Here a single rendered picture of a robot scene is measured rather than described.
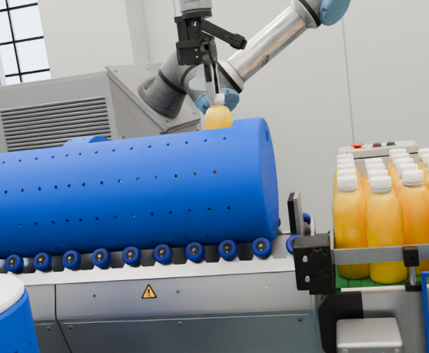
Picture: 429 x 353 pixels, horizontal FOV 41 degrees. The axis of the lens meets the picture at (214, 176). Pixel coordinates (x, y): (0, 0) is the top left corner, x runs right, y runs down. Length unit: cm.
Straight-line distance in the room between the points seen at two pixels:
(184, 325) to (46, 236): 37
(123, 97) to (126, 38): 229
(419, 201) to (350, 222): 14
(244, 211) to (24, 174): 51
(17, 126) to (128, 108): 163
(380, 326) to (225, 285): 36
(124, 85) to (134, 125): 13
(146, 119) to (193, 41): 49
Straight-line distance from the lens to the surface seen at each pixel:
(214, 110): 136
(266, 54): 168
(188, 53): 137
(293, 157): 412
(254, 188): 119
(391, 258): 115
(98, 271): 138
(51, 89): 323
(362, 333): 109
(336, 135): 406
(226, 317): 130
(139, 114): 179
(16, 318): 98
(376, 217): 114
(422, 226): 119
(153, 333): 138
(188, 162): 123
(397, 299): 116
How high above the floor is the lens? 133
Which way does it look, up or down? 10 degrees down
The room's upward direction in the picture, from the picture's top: 8 degrees counter-clockwise
